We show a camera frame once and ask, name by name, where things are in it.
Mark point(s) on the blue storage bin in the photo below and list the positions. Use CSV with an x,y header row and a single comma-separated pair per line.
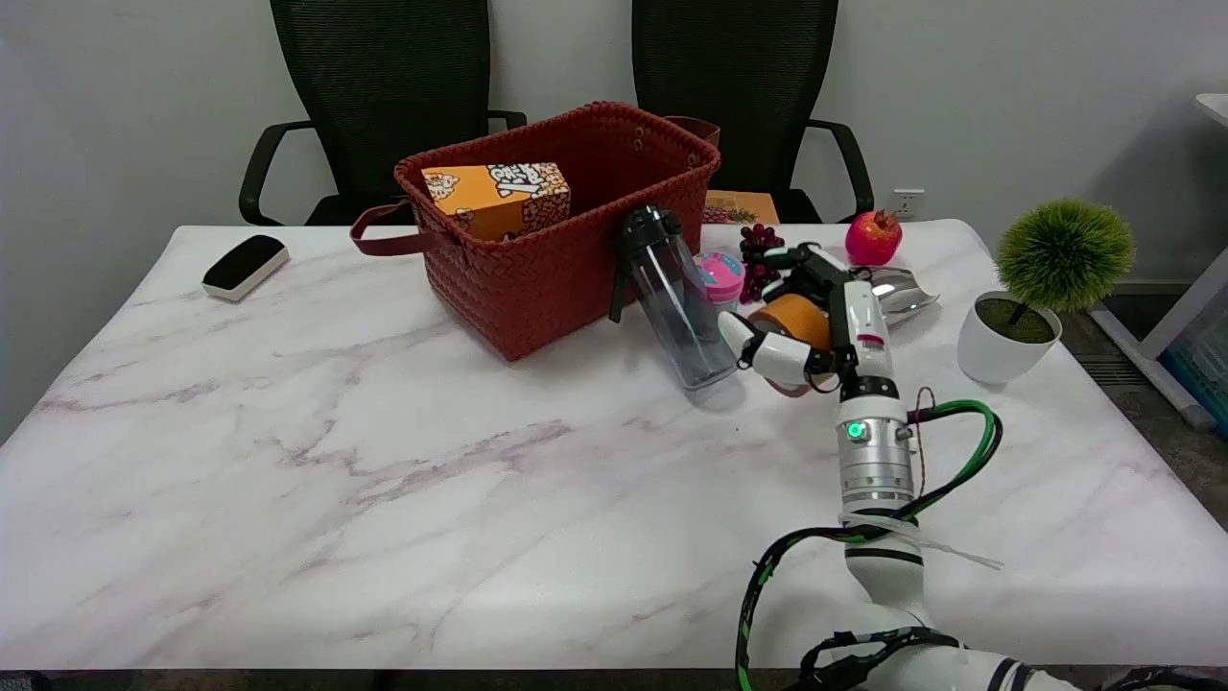
x,y
1204,369

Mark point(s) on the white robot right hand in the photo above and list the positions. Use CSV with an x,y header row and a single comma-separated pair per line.
x,y
868,331

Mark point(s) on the yellow tape roll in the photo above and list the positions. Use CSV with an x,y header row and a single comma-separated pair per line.
x,y
801,317

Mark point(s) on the green ball plant white pot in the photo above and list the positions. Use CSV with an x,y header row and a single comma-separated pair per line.
x,y
1060,254

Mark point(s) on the white side table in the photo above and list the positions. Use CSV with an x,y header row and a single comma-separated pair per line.
x,y
1185,307

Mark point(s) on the shiny metal scoop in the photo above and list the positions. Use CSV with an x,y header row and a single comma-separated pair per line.
x,y
907,293

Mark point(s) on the clear bottle with black lid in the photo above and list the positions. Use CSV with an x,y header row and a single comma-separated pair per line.
x,y
676,307

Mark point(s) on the yellow box on chair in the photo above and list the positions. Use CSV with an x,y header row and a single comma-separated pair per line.
x,y
743,206

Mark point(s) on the red pomegranate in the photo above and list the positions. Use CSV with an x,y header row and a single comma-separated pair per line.
x,y
873,240

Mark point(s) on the black and white eraser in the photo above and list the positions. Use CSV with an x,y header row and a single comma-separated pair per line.
x,y
245,264

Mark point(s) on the white wall outlet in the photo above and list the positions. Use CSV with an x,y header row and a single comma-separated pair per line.
x,y
908,202

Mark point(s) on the dark purple grape bunch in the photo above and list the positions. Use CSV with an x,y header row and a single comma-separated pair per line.
x,y
758,240

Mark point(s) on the black mesh office chair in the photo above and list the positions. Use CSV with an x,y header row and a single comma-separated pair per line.
x,y
384,77
739,58

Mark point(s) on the small pink lidded container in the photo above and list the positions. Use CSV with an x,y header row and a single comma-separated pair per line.
x,y
720,274

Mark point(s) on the orange printed carton box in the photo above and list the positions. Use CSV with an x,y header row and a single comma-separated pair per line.
x,y
480,197

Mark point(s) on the red woven basket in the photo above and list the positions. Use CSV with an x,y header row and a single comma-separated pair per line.
x,y
556,278

